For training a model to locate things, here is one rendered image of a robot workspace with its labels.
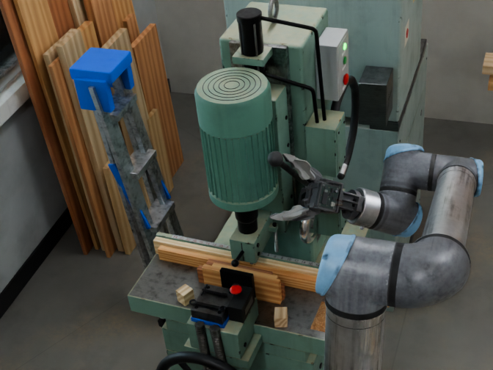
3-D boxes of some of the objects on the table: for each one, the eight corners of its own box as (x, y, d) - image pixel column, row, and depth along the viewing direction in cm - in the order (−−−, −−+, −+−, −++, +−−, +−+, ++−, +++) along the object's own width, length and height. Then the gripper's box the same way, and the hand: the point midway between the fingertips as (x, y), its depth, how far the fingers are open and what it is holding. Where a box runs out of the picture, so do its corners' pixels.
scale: (171, 237, 232) (171, 237, 232) (173, 234, 233) (173, 234, 233) (342, 271, 215) (342, 271, 215) (343, 268, 216) (343, 268, 216)
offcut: (185, 306, 218) (183, 296, 215) (177, 301, 220) (175, 290, 217) (194, 299, 219) (193, 288, 217) (187, 294, 221) (185, 283, 219)
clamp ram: (213, 310, 215) (210, 285, 209) (224, 291, 220) (221, 266, 215) (246, 318, 212) (243, 293, 206) (256, 298, 217) (253, 273, 212)
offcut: (287, 327, 209) (286, 318, 207) (274, 327, 209) (274, 318, 207) (287, 316, 212) (287, 306, 210) (275, 316, 212) (274, 306, 210)
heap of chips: (309, 329, 208) (309, 324, 206) (321, 301, 215) (321, 296, 214) (337, 335, 205) (336, 329, 204) (347, 307, 212) (347, 302, 211)
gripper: (372, 163, 191) (296, 141, 184) (356, 247, 188) (278, 227, 181) (354, 166, 199) (281, 144, 192) (338, 245, 196) (263, 227, 189)
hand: (274, 185), depth 189 cm, fingers open, 14 cm apart
